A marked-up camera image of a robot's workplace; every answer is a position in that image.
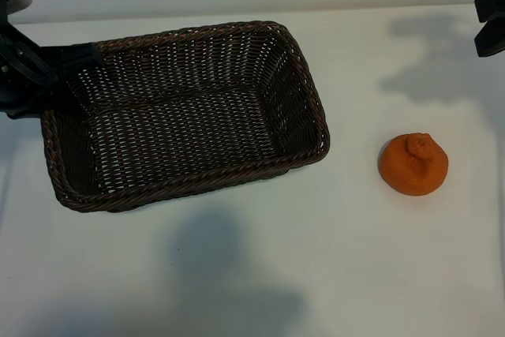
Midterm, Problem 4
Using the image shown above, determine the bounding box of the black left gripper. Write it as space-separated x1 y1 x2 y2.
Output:
0 15 103 119

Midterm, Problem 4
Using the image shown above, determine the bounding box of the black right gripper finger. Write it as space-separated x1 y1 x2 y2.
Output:
473 0 505 58

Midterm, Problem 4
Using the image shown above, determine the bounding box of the dark brown wicker basket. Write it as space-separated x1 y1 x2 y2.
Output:
40 20 331 214

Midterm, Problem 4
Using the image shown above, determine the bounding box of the orange fruit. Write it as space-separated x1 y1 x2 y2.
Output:
378 132 450 197

